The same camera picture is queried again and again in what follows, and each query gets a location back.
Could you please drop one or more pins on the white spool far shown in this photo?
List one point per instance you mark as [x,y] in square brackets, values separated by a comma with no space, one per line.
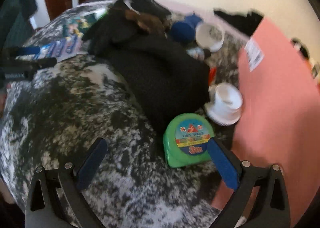
[209,36]

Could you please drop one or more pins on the blue white packet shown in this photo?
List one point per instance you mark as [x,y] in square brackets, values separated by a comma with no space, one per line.
[62,49]

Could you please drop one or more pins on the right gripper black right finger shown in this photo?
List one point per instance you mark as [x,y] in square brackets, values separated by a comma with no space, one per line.
[271,206]

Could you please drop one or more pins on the panda plush toy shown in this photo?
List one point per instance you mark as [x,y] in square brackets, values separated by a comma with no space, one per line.
[312,64]

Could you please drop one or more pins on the black fabric by wall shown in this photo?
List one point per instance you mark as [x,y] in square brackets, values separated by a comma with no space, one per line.
[244,23]

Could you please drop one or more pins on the white spool near box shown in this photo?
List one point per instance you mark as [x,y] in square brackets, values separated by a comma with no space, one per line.
[225,104]

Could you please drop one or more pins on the black gloves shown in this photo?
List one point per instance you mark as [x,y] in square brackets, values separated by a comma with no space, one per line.
[164,79]

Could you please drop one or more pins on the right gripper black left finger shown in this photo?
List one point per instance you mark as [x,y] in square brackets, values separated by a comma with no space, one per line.
[43,207]

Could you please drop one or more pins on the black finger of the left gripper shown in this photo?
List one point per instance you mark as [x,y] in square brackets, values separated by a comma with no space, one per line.
[21,66]
[13,52]

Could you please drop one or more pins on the green tape measure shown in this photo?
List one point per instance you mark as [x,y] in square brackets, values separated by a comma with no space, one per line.
[186,140]

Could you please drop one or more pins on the pink bed sheet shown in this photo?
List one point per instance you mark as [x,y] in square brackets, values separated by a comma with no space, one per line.
[207,16]

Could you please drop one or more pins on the blue spool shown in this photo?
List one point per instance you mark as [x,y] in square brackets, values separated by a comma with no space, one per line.
[184,31]

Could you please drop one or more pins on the small blue thread bobbin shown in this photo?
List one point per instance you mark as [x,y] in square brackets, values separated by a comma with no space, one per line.
[199,53]

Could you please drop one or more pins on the colourful cartoon packet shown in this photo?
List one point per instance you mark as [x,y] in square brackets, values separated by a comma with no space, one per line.
[78,25]

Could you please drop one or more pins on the pink storage box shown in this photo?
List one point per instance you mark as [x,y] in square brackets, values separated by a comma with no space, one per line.
[280,118]

